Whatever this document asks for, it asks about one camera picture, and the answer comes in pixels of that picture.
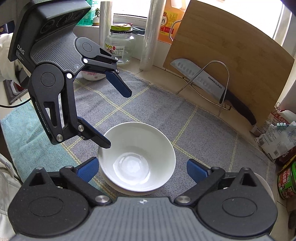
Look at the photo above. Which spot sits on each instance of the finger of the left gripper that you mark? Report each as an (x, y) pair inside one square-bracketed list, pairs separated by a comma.
[(87, 132), (114, 78)]

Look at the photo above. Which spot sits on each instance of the green lid sauce jar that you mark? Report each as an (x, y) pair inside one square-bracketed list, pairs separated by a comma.
[(286, 182)]

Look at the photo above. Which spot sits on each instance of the white bowl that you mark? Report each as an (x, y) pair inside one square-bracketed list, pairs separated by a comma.
[(124, 191), (141, 158)]

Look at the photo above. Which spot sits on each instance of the wire knife rack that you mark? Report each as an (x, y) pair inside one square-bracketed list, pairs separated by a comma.
[(196, 76)]

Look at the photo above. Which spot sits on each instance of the stained floral white plate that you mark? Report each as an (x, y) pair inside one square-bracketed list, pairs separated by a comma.
[(262, 192)]

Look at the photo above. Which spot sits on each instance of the orange oil jug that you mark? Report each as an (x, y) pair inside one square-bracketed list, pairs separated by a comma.
[(173, 13)]

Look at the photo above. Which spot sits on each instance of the wooden cutting board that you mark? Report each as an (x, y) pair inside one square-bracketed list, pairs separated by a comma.
[(254, 66)]

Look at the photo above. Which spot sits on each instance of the red white food bag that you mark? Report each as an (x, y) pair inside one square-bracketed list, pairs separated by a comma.
[(276, 116)]

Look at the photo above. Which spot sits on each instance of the tall plastic wrap roll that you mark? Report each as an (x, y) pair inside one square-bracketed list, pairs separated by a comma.
[(151, 35)]

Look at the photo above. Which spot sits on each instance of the small potted plant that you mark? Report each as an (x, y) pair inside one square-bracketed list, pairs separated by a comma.
[(96, 19)]

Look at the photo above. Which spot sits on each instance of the white clipped food bag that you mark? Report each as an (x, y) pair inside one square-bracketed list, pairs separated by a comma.
[(277, 140)]

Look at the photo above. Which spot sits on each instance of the left pink floral bowl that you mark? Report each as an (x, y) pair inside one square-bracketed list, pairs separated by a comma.
[(91, 76)]

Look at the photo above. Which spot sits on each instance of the green dish soap bottle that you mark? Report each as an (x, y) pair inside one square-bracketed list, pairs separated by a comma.
[(87, 20)]

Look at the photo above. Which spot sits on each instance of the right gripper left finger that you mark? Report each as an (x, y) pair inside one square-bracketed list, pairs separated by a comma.
[(77, 179)]

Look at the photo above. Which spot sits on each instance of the short plastic wrap roll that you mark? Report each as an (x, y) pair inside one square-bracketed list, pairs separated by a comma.
[(106, 20)]

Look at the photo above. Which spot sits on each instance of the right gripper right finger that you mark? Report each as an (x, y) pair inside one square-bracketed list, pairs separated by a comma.
[(207, 180)]

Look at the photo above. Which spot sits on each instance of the steel cleaver black handle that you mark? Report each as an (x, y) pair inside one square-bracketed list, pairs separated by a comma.
[(239, 106)]

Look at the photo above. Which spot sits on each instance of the glass jar green lid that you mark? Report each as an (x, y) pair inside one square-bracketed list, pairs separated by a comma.
[(120, 42)]

